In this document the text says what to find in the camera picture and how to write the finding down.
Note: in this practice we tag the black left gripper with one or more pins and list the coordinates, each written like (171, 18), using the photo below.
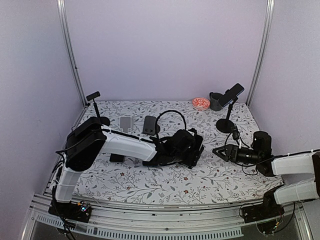
(193, 159)

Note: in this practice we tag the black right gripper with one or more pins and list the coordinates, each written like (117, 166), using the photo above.
(232, 150)

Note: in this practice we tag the black tall phone stand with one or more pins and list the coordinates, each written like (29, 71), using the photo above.
(225, 125)

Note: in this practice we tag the black phone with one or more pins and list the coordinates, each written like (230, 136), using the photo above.
(152, 163)
(197, 147)
(116, 158)
(231, 94)

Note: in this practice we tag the black round-base phone stand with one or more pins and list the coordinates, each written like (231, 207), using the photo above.
(91, 97)

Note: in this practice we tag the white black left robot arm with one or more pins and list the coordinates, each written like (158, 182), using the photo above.
(94, 137)

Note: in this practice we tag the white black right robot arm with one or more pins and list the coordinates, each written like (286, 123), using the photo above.
(259, 155)

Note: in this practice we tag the white flat phone stand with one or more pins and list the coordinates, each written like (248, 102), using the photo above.
(126, 123)

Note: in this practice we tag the dark grey cup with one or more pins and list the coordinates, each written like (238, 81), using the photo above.
(214, 101)

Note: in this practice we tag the red white patterned bowl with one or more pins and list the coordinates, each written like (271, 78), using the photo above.
(200, 103)

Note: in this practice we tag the floral patterned table mat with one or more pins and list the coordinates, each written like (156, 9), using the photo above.
(211, 181)

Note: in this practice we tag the aluminium front rail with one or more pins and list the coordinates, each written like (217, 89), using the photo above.
(112, 220)

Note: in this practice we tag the right aluminium frame post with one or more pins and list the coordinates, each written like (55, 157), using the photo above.
(270, 4)

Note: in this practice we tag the aluminium frame post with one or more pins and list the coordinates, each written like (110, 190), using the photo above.
(62, 13)
(270, 4)

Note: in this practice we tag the left aluminium frame post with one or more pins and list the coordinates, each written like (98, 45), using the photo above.
(62, 13)

